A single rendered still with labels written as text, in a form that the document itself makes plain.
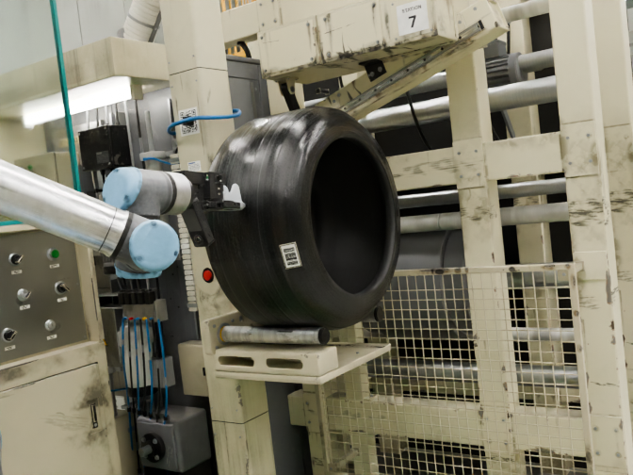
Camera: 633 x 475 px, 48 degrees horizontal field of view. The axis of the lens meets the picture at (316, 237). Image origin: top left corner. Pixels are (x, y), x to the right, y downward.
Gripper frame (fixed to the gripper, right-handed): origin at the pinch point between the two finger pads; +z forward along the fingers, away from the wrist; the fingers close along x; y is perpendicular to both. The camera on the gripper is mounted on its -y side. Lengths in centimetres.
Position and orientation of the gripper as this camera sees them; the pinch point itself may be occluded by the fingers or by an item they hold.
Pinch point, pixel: (240, 208)
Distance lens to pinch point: 168.7
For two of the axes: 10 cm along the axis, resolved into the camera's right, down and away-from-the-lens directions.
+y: -0.4, -10.0, 0.5
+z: 5.8, 0.1, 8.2
